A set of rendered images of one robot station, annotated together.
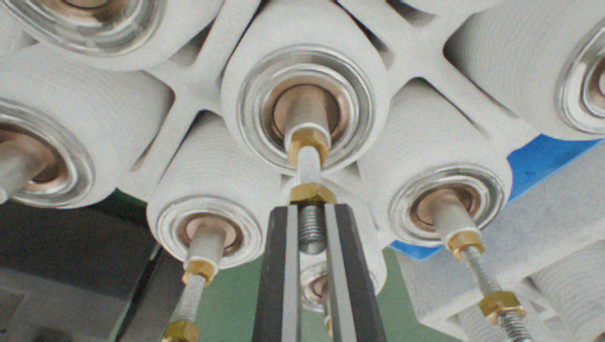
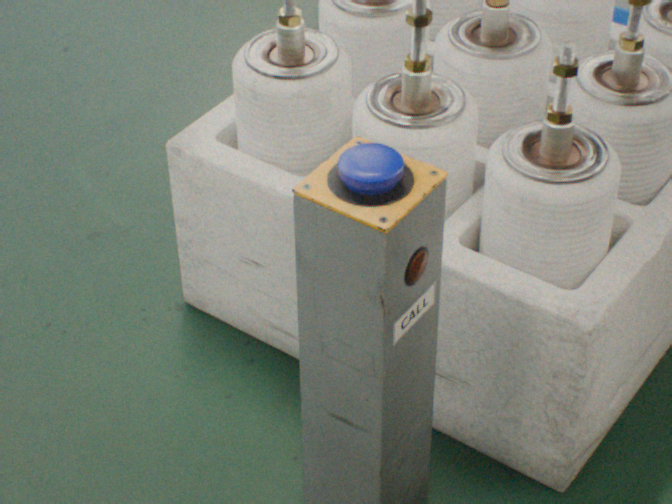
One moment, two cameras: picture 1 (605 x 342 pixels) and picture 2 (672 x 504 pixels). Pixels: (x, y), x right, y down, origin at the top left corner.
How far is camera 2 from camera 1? 0.97 m
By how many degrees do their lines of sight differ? 58
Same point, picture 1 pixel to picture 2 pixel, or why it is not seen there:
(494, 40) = (446, 14)
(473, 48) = not seen: hidden behind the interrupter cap
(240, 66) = (465, 59)
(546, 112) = not seen: outside the picture
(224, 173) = not seen: hidden behind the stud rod
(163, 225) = (616, 98)
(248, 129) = (506, 53)
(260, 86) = (475, 47)
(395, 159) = (529, 12)
